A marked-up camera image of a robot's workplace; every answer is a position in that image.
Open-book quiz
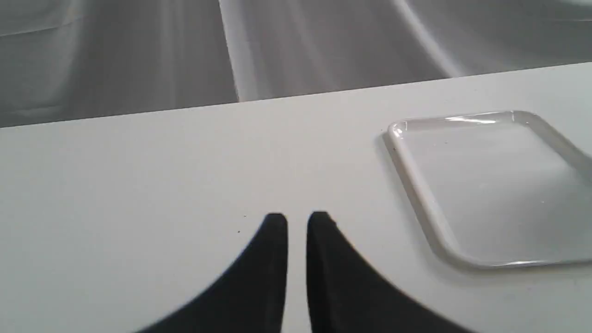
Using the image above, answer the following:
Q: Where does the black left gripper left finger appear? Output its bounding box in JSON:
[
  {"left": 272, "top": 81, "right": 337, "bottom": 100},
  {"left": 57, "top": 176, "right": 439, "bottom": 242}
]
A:
[{"left": 142, "top": 213, "right": 288, "bottom": 333}]

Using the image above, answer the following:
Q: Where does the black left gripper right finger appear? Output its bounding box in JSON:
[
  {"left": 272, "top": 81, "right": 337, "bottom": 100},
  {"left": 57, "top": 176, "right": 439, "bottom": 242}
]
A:
[{"left": 306, "top": 211, "right": 467, "bottom": 333}]

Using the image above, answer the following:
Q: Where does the white plastic tray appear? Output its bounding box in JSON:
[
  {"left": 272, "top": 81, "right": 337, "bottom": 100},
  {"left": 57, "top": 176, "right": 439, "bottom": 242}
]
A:
[{"left": 387, "top": 110, "right": 592, "bottom": 269}]

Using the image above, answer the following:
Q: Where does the grey fabric backdrop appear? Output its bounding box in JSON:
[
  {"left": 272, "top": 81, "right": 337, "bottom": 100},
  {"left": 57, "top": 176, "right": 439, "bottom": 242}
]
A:
[{"left": 0, "top": 0, "right": 591, "bottom": 127}]

